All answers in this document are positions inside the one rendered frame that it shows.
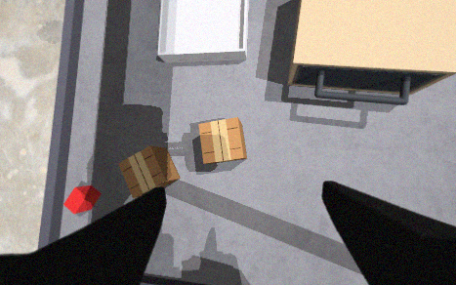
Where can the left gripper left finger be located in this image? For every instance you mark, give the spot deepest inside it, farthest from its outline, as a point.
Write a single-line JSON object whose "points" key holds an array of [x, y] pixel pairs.
{"points": [[113, 250]]}

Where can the red block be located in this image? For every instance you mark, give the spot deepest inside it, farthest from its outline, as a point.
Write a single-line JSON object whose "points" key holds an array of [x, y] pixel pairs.
{"points": [[81, 199]]}

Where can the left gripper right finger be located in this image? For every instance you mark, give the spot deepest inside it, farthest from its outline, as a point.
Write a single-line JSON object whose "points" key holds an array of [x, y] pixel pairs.
{"points": [[389, 244]]}

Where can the white open-top tray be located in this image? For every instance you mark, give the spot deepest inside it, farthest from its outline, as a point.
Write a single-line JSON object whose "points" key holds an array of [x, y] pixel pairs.
{"points": [[203, 30]]}

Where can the brown cardboard box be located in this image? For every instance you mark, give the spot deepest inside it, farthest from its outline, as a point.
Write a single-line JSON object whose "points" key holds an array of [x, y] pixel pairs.
{"points": [[222, 141], [149, 168]]}

